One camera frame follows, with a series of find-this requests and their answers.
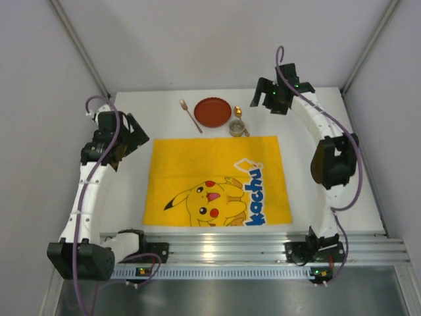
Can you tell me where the yellow Pikachu cloth placemat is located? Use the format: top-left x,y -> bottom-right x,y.
143,136 -> 293,228

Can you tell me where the left aluminium frame post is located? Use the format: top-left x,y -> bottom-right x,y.
47,0 -> 111,97

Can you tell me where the gold spoon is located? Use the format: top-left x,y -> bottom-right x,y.
234,106 -> 250,137

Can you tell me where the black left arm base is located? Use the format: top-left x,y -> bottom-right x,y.
129,242 -> 169,263

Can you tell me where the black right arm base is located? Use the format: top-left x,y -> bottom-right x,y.
285,234 -> 345,266

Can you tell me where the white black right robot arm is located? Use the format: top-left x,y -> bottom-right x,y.
250,63 -> 360,252

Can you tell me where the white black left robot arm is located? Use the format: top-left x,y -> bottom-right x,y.
47,105 -> 149,281

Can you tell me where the rose gold fork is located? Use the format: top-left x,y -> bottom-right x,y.
180,99 -> 203,134

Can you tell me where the aluminium frame post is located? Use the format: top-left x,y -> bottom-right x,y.
47,0 -> 111,97
340,0 -> 402,97

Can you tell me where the right aluminium frame post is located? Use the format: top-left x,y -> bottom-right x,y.
340,0 -> 402,97

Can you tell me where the red round plastic plate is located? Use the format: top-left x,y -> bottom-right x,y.
193,97 -> 232,128

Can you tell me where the slotted grey cable duct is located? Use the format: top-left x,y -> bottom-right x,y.
111,265 -> 332,280

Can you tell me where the speckled ceramic cup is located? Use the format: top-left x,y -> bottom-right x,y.
228,119 -> 245,137

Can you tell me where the aluminium mounting rail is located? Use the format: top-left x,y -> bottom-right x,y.
146,232 -> 410,266

